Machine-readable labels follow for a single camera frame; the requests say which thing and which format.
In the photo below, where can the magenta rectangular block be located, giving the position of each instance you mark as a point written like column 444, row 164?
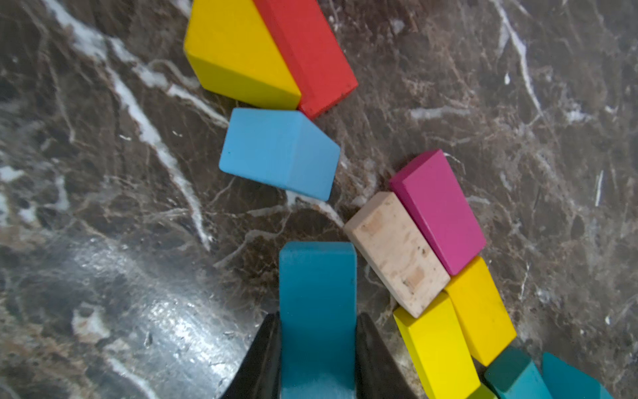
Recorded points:
column 428, row 189

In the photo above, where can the light blue triangular block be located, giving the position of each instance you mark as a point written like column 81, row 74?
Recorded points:
column 283, row 149

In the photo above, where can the lime green block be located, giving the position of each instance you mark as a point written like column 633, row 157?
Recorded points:
column 483, row 392

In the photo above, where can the red rectangular block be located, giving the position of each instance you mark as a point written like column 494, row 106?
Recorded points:
column 311, row 51

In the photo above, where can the teal rectangular block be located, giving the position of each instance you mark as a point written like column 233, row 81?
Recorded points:
column 318, row 311
column 514, row 375

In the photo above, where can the natural wood block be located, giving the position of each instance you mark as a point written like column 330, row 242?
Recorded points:
column 391, row 242

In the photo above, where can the teal triangular block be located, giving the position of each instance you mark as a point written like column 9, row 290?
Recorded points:
column 565, row 381

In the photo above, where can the yellow triangular block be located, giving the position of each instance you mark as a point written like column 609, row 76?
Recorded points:
column 233, row 54

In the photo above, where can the yellow rectangular block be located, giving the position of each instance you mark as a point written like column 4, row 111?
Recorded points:
column 484, row 320
column 438, row 350

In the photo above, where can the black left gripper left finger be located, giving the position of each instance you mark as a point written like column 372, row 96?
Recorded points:
column 260, row 371

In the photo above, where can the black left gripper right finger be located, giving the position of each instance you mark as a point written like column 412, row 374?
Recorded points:
column 377, row 374

